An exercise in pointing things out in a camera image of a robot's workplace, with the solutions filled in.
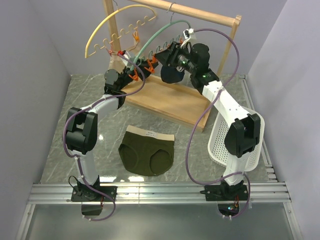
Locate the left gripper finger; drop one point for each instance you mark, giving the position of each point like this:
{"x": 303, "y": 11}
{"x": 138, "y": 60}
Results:
{"x": 146, "y": 73}
{"x": 143, "y": 64}

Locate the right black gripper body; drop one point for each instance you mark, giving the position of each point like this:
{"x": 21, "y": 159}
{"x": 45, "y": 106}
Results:
{"x": 180, "y": 58}

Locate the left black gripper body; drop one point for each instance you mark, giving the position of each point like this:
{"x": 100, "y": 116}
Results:
{"x": 127, "y": 79}

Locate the green wire hanger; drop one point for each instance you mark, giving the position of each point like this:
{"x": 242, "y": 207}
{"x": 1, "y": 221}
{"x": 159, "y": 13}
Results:
{"x": 152, "y": 40}

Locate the olive green underwear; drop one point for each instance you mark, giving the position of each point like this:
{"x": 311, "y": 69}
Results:
{"x": 145, "y": 152}

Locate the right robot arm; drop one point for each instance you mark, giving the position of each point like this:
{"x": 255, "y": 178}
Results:
{"x": 237, "y": 135}

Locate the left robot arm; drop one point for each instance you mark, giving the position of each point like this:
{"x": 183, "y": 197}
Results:
{"x": 80, "y": 133}

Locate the end orange clip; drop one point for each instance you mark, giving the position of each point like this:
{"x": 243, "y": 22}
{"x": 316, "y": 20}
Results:
{"x": 134, "y": 76}

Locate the beige underwear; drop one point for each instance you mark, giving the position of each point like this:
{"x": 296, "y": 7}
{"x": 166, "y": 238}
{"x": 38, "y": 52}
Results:
{"x": 116, "y": 62}

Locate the navy blue underwear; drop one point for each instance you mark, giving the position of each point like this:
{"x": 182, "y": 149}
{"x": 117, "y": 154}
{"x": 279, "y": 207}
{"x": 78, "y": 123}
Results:
{"x": 172, "y": 75}

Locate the orange clip on yellow hanger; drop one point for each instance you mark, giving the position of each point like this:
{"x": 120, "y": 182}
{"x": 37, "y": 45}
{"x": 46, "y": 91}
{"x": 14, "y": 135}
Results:
{"x": 136, "y": 36}

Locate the yellow plastic hanger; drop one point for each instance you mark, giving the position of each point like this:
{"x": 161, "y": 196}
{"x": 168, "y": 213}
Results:
{"x": 100, "y": 26}

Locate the wooden clothes rack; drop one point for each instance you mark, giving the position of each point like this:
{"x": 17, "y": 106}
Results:
{"x": 175, "y": 102}

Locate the white perforated plastic basket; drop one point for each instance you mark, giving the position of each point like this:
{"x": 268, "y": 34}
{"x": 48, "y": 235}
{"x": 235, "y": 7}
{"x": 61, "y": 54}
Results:
{"x": 217, "y": 149}

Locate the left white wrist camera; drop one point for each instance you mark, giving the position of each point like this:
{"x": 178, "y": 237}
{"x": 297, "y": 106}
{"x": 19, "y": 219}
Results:
{"x": 127, "y": 57}

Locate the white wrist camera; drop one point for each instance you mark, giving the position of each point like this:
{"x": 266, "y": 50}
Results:
{"x": 189, "y": 37}
{"x": 127, "y": 57}

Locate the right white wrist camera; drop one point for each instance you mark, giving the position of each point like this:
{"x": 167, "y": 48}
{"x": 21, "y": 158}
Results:
{"x": 189, "y": 37}

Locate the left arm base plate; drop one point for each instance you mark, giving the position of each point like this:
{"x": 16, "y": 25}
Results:
{"x": 84, "y": 194}

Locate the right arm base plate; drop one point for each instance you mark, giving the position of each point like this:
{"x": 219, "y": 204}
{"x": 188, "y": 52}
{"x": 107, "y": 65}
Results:
{"x": 223, "y": 193}

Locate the aluminium mounting rail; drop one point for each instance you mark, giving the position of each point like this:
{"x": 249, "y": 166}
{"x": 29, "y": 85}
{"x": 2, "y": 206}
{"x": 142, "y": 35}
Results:
{"x": 53, "y": 190}

